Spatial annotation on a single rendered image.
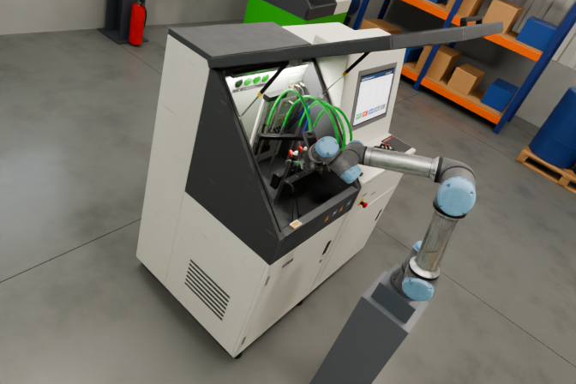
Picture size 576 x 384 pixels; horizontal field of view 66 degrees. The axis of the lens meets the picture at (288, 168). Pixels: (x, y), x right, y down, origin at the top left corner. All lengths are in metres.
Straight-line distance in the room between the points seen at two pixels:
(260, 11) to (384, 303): 4.49
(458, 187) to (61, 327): 2.04
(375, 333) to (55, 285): 1.74
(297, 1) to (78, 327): 4.24
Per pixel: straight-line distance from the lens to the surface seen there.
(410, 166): 1.67
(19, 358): 2.58
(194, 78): 1.95
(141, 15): 5.53
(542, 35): 6.94
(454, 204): 1.54
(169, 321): 2.67
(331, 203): 2.16
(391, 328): 2.04
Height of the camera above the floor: 2.18
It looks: 33 degrees down
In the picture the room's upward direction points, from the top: 20 degrees clockwise
